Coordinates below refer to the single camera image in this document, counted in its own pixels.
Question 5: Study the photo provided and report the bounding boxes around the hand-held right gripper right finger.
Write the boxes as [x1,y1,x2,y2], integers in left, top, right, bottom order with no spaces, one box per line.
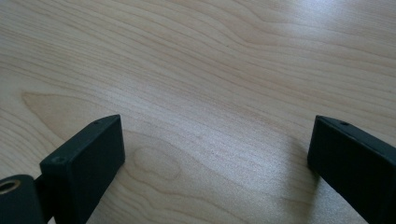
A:
[306,115,396,224]

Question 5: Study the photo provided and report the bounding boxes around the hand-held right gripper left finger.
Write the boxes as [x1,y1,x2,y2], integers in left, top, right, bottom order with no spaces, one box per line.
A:
[39,114,126,224]

